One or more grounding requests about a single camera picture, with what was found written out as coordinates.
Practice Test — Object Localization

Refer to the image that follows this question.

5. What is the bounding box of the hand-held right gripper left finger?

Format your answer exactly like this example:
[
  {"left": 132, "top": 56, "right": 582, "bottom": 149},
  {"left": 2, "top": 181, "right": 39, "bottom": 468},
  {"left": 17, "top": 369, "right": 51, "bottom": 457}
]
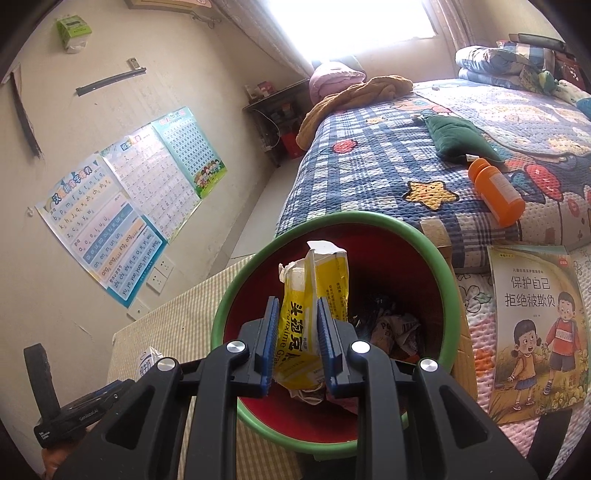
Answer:
[{"left": 53, "top": 298, "right": 281, "bottom": 480}]

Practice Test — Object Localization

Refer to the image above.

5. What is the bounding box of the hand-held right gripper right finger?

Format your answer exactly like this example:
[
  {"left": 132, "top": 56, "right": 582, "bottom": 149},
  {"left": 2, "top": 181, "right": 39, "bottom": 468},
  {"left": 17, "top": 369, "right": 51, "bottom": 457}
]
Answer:
[{"left": 318, "top": 299, "right": 527, "bottom": 480}]

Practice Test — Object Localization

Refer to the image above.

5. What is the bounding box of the yellow carton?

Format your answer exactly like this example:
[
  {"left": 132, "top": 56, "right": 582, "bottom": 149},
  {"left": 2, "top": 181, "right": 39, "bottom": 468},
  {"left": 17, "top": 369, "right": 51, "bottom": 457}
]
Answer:
[{"left": 276, "top": 239, "right": 349, "bottom": 402}]

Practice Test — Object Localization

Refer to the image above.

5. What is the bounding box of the red bucket with green rim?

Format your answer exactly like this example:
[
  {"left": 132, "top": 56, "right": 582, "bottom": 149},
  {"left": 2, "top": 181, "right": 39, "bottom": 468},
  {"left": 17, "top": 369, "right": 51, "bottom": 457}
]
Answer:
[{"left": 211, "top": 211, "right": 462, "bottom": 455}]

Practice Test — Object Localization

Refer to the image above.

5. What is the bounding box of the black and white patterned wrapper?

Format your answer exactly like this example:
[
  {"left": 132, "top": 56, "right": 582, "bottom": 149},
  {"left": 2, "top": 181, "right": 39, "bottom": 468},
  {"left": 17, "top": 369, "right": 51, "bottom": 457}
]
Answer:
[{"left": 369, "top": 311, "right": 422, "bottom": 361}]

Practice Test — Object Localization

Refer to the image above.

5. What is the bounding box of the white milk carton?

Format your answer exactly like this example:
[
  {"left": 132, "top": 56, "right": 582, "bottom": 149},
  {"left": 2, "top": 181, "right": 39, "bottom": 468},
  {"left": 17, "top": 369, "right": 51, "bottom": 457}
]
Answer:
[{"left": 137, "top": 347, "right": 167, "bottom": 381}]

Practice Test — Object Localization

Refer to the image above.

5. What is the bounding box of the plaid patchwork quilt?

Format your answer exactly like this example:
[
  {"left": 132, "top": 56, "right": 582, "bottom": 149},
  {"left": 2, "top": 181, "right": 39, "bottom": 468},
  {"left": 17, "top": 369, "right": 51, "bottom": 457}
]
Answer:
[{"left": 276, "top": 79, "right": 591, "bottom": 273}]

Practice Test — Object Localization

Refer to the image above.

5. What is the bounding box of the children's picture book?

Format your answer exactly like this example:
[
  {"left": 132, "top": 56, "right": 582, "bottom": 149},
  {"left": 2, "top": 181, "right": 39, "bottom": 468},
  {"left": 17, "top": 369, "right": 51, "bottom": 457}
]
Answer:
[{"left": 486, "top": 244, "right": 591, "bottom": 425}]

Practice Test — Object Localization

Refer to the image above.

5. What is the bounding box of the orange plastic bottle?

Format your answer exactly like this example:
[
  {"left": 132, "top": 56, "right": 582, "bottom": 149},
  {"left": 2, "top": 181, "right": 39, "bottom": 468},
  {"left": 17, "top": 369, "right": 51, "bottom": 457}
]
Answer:
[{"left": 467, "top": 158, "right": 526, "bottom": 228}]

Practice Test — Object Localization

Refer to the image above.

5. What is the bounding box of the dark green cloth pouch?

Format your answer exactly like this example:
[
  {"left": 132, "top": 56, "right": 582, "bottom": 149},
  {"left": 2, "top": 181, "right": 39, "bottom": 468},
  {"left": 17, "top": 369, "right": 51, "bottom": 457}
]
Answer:
[{"left": 424, "top": 115, "right": 508, "bottom": 166}]

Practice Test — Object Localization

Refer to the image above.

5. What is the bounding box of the dark wooden shelf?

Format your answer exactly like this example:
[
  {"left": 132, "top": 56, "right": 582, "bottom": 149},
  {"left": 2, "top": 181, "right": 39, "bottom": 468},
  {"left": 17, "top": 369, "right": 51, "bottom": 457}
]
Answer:
[{"left": 242, "top": 78, "right": 312, "bottom": 167}]

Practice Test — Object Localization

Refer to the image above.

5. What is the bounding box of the mustard yellow blanket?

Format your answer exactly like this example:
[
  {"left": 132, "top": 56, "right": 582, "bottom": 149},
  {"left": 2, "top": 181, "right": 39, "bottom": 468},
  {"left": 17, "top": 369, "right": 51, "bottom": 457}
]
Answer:
[{"left": 295, "top": 74, "right": 414, "bottom": 151}]

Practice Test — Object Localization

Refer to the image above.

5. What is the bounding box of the pink blanket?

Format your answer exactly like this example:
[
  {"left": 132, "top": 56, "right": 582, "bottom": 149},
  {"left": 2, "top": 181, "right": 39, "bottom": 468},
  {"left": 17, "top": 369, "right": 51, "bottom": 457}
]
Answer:
[{"left": 308, "top": 55, "right": 368, "bottom": 109}]

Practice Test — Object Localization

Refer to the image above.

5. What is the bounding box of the patterned curtain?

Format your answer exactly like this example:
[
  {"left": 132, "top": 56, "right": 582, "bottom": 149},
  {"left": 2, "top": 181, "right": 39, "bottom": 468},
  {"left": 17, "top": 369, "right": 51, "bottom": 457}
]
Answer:
[
  {"left": 210, "top": 0, "right": 315, "bottom": 79},
  {"left": 436, "top": 0, "right": 490, "bottom": 49}
]

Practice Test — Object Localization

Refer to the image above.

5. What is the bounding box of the bright window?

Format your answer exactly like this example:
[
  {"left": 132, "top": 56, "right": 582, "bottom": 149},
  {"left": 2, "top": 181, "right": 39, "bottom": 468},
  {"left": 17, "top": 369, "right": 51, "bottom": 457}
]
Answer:
[{"left": 272, "top": 0, "right": 439, "bottom": 63}]

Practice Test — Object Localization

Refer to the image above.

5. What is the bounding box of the blue patterned folded quilt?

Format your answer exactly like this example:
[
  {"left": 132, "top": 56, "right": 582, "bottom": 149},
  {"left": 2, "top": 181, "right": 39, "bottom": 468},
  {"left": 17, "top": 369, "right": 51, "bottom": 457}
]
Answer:
[{"left": 455, "top": 42, "right": 559, "bottom": 90}]

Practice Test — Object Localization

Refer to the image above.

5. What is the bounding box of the green tissue pack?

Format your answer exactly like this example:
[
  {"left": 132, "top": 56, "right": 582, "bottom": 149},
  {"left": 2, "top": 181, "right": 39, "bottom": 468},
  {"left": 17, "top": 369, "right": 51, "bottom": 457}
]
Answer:
[{"left": 56, "top": 14, "right": 92, "bottom": 54}]

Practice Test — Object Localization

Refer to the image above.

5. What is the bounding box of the blue letter wall poster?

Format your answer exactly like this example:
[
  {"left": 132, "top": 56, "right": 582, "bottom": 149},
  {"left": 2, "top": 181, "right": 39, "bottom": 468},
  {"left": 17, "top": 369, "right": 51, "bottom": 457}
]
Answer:
[{"left": 36, "top": 154, "right": 168, "bottom": 309}]

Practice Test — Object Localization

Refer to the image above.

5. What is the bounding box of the white chart wall poster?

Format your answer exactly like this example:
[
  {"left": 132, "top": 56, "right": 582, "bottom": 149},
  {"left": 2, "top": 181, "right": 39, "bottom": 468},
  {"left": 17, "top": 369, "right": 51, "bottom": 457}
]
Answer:
[{"left": 100, "top": 124, "right": 201, "bottom": 244}]

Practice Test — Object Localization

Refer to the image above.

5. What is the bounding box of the green chart wall poster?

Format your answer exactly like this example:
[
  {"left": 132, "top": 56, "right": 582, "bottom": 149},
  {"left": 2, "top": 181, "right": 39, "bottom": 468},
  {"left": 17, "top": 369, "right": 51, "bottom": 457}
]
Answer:
[{"left": 152, "top": 107, "right": 228, "bottom": 199}]

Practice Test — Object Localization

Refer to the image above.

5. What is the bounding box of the black wall strip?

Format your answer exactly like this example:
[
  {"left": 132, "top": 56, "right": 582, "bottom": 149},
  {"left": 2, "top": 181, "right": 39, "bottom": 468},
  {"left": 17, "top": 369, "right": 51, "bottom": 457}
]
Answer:
[
  {"left": 9, "top": 69, "right": 43, "bottom": 160},
  {"left": 75, "top": 67, "right": 147, "bottom": 97}
]

